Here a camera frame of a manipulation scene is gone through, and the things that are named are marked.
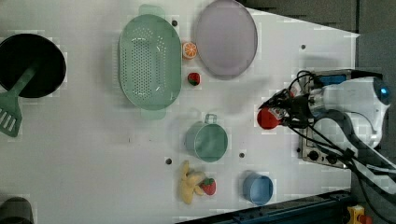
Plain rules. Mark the green oval colander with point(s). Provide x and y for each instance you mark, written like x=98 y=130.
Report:
x=150 y=62

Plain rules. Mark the small red strawberry toy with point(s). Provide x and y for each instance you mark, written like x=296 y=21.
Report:
x=194 y=79

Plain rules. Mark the green slotted spatula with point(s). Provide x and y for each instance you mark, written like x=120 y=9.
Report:
x=10 y=111

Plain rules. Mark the green mug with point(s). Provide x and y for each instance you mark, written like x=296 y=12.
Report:
x=207 y=140

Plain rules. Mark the blue cup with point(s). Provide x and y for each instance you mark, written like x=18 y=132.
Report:
x=257 y=189

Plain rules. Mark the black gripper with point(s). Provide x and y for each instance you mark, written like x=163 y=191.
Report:
x=296 y=111

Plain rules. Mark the orange slice toy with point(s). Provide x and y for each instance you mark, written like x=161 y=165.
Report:
x=189 y=50

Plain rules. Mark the yellow plush banana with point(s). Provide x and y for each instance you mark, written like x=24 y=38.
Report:
x=189 y=184

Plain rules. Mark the blue aluminium frame rail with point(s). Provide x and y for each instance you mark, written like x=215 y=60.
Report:
x=326 y=208

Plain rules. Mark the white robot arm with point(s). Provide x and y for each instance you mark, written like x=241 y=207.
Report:
x=380 y=175

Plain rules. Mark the grey round object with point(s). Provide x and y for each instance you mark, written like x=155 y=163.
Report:
x=16 y=210

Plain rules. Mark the large red strawberry toy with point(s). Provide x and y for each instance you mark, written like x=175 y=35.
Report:
x=209 y=186

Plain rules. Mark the yellow red emergency button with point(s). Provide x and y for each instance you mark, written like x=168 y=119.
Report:
x=358 y=216

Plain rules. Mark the lilac round plate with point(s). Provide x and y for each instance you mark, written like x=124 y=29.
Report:
x=226 y=37

